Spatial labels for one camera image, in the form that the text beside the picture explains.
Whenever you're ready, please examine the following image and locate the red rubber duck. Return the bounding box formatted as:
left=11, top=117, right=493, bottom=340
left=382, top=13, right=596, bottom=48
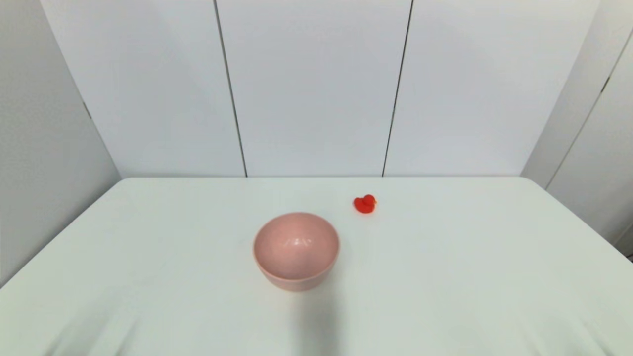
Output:
left=353, top=194, right=377, bottom=215

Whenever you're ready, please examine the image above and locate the pink bowl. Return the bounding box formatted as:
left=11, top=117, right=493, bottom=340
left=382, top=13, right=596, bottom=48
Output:
left=253, top=212, right=341, bottom=292

